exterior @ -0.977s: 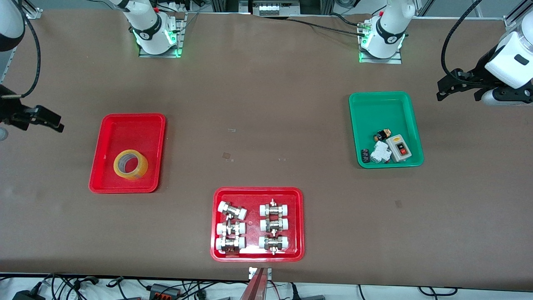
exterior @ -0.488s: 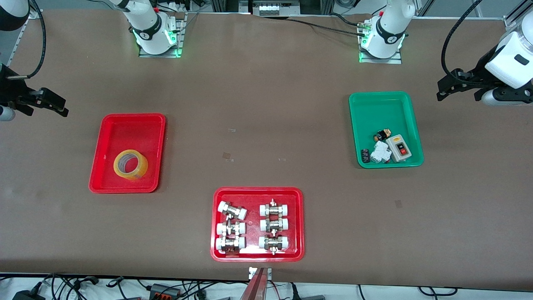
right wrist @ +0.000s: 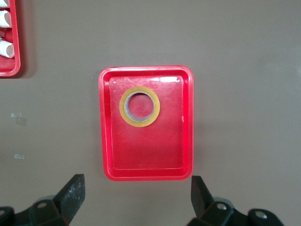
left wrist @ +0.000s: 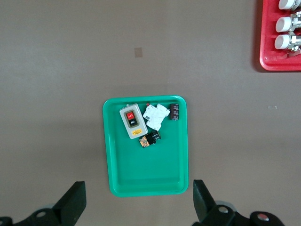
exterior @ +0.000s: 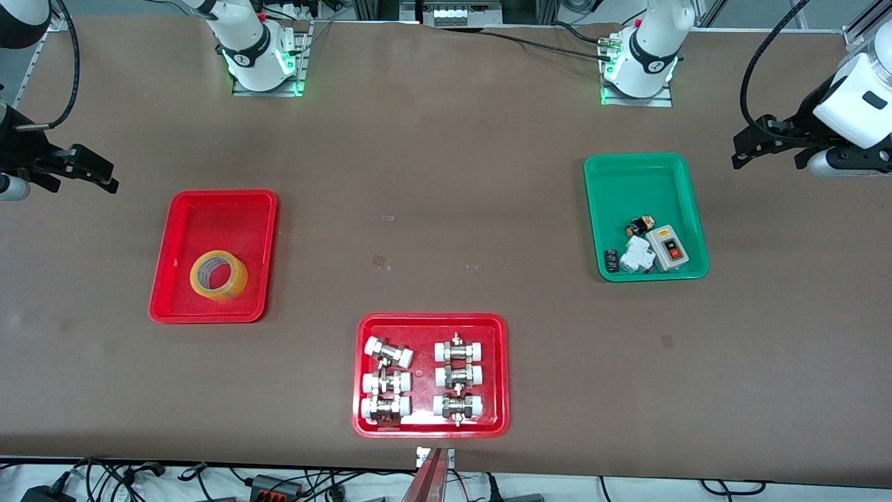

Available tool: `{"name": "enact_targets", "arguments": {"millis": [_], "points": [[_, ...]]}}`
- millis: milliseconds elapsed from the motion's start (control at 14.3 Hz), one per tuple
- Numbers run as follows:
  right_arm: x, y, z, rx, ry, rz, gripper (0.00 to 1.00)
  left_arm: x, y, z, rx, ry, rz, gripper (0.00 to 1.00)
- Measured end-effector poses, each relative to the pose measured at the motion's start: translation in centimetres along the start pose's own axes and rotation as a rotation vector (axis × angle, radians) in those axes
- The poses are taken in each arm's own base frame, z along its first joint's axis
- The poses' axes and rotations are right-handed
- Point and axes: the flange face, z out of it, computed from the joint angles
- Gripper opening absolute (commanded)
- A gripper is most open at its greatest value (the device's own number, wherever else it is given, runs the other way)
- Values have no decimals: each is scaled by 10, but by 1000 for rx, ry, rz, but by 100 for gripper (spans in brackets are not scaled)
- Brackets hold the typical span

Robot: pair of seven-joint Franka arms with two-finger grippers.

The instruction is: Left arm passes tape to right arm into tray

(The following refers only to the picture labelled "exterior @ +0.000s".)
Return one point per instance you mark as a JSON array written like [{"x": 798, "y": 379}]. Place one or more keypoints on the black adapter orange plugs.
[{"x": 275, "y": 486}]

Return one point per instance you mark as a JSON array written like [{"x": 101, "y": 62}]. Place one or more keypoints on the yellow packing tape roll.
[{"x": 233, "y": 286}]

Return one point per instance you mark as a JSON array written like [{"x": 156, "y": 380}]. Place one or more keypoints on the white circuit breaker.
[{"x": 637, "y": 256}]

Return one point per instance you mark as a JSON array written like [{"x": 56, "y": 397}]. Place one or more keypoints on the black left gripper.
[{"x": 807, "y": 123}]

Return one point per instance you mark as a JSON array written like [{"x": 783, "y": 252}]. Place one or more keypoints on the small metal bracket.
[{"x": 424, "y": 457}]

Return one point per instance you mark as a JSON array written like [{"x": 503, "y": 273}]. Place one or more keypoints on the metal valve white caps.
[
  {"x": 459, "y": 406},
  {"x": 386, "y": 382},
  {"x": 388, "y": 353},
  {"x": 460, "y": 350},
  {"x": 460, "y": 376},
  {"x": 385, "y": 407}
]

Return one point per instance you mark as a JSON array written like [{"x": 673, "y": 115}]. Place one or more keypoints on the reddish metal bar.
[{"x": 428, "y": 484}]

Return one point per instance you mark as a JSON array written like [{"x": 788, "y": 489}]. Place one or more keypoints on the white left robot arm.
[{"x": 857, "y": 97}]

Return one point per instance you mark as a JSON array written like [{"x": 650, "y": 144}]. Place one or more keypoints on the grey on-off switch box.
[{"x": 667, "y": 248}]

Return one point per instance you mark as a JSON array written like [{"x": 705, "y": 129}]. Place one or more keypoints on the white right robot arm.
[{"x": 244, "y": 42}]

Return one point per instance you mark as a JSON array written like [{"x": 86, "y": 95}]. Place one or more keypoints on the white power strip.
[{"x": 449, "y": 17}]

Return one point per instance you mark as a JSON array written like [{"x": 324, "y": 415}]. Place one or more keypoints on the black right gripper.
[{"x": 15, "y": 148}]

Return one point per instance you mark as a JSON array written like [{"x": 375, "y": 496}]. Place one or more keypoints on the aluminium frame rack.
[{"x": 411, "y": 10}]

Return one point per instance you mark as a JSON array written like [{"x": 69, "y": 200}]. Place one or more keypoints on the green plastic tray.
[{"x": 627, "y": 195}]

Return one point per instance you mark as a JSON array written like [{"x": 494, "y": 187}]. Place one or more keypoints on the black orange coil component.
[{"x": 640, "y": 226}]

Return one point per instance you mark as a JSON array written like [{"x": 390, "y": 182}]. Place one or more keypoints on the red plastic tray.
[{"x": 209, "y": 216}]

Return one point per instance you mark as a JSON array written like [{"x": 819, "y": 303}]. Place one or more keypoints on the aluminium corner profile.
[{"x": 856, "y": 36}]

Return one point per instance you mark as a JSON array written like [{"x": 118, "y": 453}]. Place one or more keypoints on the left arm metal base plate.
[{"x": 662, "y": 102}]

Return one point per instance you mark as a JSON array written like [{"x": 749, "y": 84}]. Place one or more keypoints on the black power adapter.
[{"x": 42, "y": 495}]

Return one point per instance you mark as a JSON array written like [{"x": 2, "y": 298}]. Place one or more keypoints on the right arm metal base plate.
[{"x": 301, "y": 63}]

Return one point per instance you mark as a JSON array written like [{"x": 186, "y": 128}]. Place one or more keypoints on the red tray holding valves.
[{"x": 425, "y": 328}]

